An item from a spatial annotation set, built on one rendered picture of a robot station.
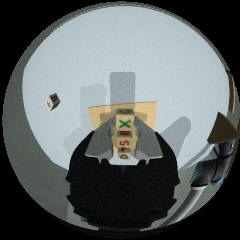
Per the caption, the tan square mat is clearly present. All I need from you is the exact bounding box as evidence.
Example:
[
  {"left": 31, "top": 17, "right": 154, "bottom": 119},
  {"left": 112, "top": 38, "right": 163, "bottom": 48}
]
[{"left": 88, "top": 102, "right": 157, "bottom": 153}]

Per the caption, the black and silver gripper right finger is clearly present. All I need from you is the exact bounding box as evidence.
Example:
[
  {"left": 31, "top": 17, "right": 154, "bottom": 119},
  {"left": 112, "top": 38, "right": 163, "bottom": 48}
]
[{"left": 134, "top": 116, "right": 180, "bottom": 186}]

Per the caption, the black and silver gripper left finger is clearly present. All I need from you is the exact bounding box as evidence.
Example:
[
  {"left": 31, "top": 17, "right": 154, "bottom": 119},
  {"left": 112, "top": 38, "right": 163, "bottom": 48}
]
[{"left": 65, "top": 116, "right": 116, "bottom": 183}]

